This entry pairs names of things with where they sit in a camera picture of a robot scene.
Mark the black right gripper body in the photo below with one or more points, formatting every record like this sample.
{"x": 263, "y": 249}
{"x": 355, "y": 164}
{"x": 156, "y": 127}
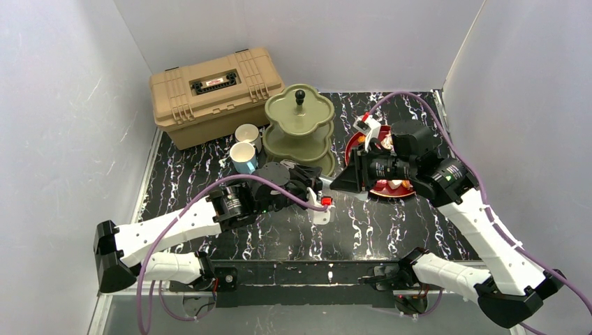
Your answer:
{"x": 363, "y": 169}

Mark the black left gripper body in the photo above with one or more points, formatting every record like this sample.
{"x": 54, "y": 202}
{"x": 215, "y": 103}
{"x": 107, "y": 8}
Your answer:
{"x": 301, "y": 183}

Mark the red round lacquer tray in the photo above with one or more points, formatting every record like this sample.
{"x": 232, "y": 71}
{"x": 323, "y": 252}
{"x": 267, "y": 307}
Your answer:
{"x": 383, "y": 188}

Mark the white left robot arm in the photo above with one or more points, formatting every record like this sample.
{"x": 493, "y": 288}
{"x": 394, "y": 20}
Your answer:
{"x": 125, "y": 254}

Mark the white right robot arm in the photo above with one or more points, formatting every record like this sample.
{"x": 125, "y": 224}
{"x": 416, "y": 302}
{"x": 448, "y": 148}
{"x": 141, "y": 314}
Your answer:
{"x": 510, "y": 288}

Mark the green three-tier serving stand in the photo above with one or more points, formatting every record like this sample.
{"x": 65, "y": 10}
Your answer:
{"x": 301, "y": 128}

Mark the blue mug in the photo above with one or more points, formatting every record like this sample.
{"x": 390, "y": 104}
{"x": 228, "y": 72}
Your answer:
{"x": 243, "y": 157}

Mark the white cup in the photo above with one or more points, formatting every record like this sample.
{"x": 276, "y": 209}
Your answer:
{"x": 249, "y": 133}

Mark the tan plastic toolbox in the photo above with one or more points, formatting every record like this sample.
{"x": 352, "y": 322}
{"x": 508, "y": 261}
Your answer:
{"x": 203, "y": 102}

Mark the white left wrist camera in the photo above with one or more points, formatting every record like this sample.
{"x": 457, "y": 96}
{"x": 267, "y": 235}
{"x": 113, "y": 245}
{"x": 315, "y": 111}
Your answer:
{"x": 321, "y": 209}

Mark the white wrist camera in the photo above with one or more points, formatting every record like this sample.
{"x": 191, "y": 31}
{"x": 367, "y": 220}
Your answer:
{"x": 321, "y": 209}
{"x": 369, "y": 127}

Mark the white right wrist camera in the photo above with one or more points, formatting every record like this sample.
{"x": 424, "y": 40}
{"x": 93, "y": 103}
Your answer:
{"x": 369, "y": 127}

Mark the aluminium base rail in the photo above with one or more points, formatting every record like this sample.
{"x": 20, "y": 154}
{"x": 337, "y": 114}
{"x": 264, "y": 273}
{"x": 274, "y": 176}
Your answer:
{"x": 385, "y": 284}

